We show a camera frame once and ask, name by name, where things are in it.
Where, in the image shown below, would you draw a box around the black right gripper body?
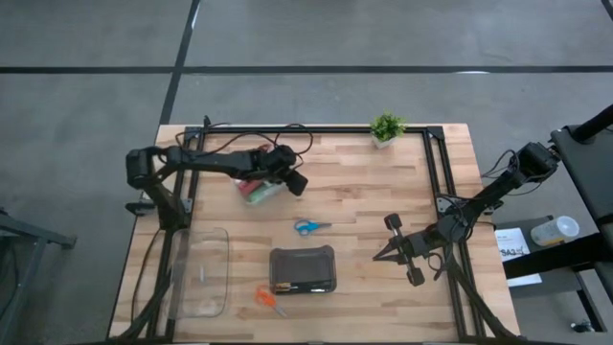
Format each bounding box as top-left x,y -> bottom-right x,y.
382,213 -> 454,288

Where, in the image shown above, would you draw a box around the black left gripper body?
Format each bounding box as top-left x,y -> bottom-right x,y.
253,143 -> 310,197

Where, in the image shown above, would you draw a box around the small clear plastic bin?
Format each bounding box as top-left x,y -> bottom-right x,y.
233,176 -> 288,207

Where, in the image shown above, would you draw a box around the green paint bottle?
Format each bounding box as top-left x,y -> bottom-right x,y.
247,184 -> 279,206

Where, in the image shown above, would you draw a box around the red paint bottle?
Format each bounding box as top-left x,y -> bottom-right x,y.
237,178 -> 265,198

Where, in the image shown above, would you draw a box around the smoke grey plastic bin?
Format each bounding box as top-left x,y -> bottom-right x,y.
267,244 -> 338,296

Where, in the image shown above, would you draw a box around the large clear plastic bin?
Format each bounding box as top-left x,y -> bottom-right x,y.
166,226 -> 231,320

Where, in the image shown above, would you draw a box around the paintbrush with copper ferrule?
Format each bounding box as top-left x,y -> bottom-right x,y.
273,283 -> 315,294

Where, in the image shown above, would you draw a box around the orange-handled scissors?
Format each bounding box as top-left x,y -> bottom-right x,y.
253,286 -> 290,319

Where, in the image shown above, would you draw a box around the white paper sheet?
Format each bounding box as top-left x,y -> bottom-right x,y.
492,227 -> 544,288

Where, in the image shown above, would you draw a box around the green plant in white pot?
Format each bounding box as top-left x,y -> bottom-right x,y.
368,111 -> 408,150

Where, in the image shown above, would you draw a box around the black side table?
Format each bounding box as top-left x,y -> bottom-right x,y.
492,103 -> 613,336

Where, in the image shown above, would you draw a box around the grey metal stand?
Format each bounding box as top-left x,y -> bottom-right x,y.
0,209 -> 78,345

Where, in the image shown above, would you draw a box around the black table frame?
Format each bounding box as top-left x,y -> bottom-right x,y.
107,122 -> 526,345

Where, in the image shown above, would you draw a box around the blue-handled scissors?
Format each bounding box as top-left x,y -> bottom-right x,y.
293,218 -> 333,238

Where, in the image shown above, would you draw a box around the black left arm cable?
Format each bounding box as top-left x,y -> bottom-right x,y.
172,114 -> 316,167

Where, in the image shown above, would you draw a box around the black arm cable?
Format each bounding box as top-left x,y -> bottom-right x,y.
172,114 -> 316,167
427,149 -> 524,284

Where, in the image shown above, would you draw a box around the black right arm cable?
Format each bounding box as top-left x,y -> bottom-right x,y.
427,149 -> 524,284

